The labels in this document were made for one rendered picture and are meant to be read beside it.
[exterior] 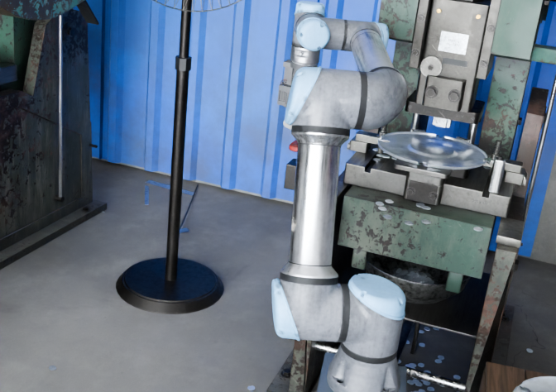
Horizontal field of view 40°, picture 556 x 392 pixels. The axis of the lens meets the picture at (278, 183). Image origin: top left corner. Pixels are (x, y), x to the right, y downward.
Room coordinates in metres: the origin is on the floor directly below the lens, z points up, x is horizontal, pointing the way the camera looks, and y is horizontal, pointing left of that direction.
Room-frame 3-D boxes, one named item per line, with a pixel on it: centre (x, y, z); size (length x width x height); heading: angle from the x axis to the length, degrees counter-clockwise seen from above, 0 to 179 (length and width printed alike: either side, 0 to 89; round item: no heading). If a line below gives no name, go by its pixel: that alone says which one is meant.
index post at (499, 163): (1.91, -0.57, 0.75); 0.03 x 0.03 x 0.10; 72
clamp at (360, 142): (2.14, -0.28, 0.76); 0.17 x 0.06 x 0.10; 72
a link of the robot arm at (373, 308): (1.36, -0.21, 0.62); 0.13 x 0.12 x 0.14; 95
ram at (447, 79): (2.05, -0.43, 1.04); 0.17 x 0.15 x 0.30; 162
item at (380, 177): (2.09, -0.44, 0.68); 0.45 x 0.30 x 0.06; 72
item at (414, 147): (1.97, -0.40, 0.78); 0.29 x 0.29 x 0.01
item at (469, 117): (2.09, -0.44, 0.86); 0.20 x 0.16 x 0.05; 72
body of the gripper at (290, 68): (1.98, -0.03, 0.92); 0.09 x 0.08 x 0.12; 72
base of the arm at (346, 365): (1.36, -0.22, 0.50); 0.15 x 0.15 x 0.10
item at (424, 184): (1.92, -0.39, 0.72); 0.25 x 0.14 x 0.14; 162
